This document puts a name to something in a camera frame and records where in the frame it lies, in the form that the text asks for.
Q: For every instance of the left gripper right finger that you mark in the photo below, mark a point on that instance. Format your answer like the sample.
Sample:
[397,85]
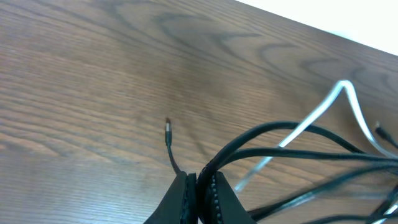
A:
[222,205]

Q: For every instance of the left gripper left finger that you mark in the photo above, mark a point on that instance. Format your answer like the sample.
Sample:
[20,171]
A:
[179,204]

